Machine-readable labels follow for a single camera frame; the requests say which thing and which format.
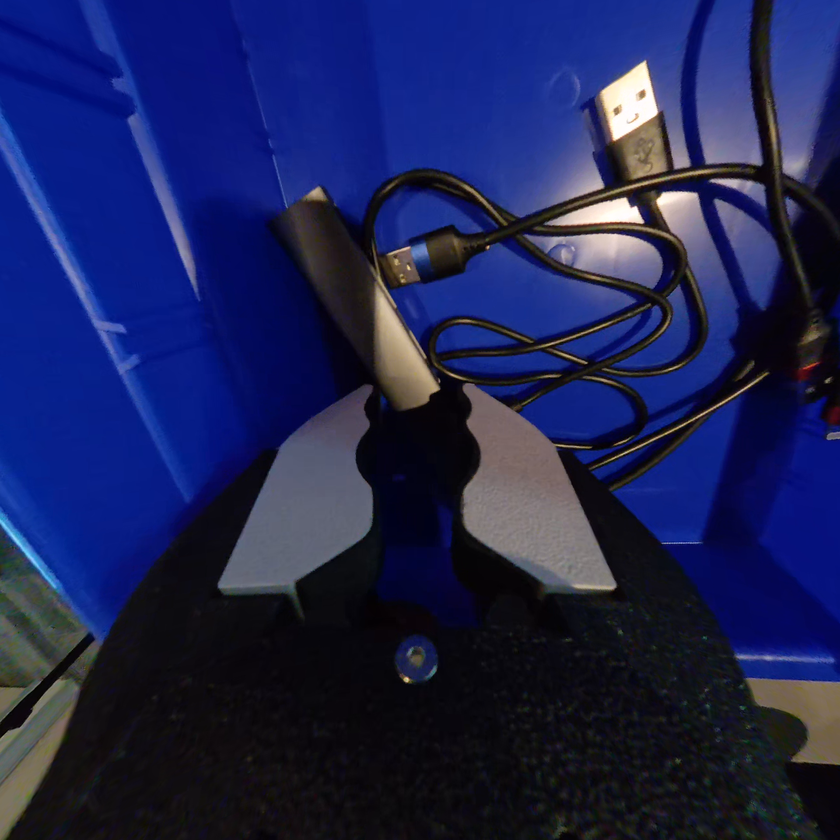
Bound thick black cable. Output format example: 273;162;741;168
731;0;840;442

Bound grey usb hub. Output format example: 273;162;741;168
271;185;442;413

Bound black usb cable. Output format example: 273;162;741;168
591;59;713;395

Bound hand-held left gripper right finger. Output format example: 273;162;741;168
451;382;619;599

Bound blue plastic bin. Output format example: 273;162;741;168
0;0;840;683

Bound blue collared usb cable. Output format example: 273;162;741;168
363;167;689;455

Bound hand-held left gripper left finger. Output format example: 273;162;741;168
217;384;383;621

